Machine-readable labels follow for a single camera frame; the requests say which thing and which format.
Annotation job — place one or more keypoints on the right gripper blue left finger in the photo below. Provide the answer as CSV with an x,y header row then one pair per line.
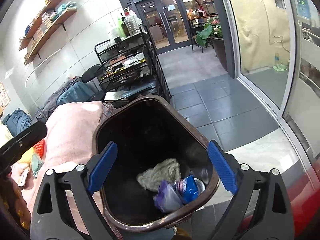
x,y
99,166

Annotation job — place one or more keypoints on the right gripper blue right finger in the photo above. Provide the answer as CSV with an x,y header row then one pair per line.
x,y
222,167

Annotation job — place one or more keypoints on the orange foam fruit net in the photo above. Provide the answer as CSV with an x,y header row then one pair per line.
x,y
39,148

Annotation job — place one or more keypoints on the purple plastic bag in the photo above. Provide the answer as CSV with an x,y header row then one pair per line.
x,y
166,199

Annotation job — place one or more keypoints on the yellow foam fruit net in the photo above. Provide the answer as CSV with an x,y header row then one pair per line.
x,y
26,158

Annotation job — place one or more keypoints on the brown trash bin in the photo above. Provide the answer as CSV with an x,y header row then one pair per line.
x,y
148,131

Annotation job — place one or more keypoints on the left hand gold nails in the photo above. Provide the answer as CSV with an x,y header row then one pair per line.
x,y
15,215

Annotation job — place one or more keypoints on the blue crumpled bedding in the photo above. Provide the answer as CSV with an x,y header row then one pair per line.
x,y
17,121

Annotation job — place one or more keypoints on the blue oreo wrapper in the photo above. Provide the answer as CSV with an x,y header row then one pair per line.
x,y
187,189

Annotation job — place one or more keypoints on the pink polka dot blanket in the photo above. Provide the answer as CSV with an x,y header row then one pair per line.
x,y
61,207

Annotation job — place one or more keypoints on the white curved lamp pole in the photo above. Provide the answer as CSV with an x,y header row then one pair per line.
x,y
40,65

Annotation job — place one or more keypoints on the grey blue massage bed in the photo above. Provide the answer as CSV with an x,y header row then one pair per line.
x,y
73,90

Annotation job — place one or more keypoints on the black round stool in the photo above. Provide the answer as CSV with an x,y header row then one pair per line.
x,y
91,76

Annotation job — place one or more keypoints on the black metal trolley rack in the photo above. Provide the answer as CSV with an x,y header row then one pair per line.
x,y
130,69

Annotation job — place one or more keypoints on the potted green plant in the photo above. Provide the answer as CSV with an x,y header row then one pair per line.
x,y
212,34

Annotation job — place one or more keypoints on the bottles on trolley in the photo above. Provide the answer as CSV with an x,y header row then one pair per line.
x,y
133,24

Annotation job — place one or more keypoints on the glass double door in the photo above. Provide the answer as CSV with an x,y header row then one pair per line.
x,y
166,22

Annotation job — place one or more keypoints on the wall wooden bookshelf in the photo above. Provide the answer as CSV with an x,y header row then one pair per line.
x,y
53,15

